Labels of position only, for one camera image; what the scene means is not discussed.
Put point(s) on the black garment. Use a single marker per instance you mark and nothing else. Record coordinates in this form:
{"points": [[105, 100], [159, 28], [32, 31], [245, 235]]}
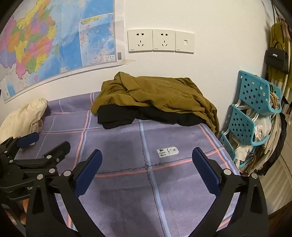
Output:
{"points": [[118, 116]]}

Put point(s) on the white crumpled plastic bag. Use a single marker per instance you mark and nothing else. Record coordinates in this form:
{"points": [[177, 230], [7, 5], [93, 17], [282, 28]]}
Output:
{"points": [[262, 128]]}

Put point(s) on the yellow-green hanging garment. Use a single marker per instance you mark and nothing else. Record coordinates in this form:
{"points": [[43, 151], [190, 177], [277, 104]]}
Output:
{"points": [[277, 32]]}

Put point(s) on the white paper tag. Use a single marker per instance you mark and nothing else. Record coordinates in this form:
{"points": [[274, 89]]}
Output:
{"points": [[167, 152]]}

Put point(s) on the white network wall plate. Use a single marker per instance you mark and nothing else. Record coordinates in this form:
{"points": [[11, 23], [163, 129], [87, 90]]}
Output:
{"points": [[184, 42]]}

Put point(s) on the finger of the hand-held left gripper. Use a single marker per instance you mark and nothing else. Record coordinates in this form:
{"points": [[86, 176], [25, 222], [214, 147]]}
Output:
{"points": [[29, 138], [58, 150]]}

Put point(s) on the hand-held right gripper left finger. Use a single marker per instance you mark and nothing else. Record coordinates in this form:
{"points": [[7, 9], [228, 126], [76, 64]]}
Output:
{"points": [[89, 173]]}

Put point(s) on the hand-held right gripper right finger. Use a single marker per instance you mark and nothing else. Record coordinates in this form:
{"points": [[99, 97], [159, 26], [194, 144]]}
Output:
{"points": [[205, 171]]}

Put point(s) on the dark brown bag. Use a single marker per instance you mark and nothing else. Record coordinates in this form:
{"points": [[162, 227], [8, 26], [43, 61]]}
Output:
{"points": [[281, 136]]}

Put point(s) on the black handbag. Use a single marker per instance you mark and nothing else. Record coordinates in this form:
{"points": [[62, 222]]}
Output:
{"points": [[276, 59]]}

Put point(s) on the beige cloth bags bundle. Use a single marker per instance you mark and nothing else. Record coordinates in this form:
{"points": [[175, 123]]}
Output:
{"points": [[273, 127]]}

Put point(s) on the purple plaid bed sheet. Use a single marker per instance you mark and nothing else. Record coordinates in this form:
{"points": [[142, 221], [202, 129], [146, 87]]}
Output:
{"points": [[127, 182]]}

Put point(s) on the olive jacket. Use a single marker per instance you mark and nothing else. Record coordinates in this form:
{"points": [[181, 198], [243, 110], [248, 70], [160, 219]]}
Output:
{"points": [[159, 95]]}

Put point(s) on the white wall socket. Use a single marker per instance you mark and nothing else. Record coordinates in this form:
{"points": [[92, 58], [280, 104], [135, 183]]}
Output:
{"points": [[139, 41], [163, 40]]}

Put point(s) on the cream garment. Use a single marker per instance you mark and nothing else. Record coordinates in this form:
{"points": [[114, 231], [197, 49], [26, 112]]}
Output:
{"points": [[20, 118]]}

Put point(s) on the teal plastic basket rack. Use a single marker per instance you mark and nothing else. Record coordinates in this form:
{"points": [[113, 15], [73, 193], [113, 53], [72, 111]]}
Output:
{"points": [[246, 91]]}

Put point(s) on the colourful wall map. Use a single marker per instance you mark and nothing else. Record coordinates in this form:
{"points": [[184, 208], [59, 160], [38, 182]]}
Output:
{"points": [[57, 34]]}

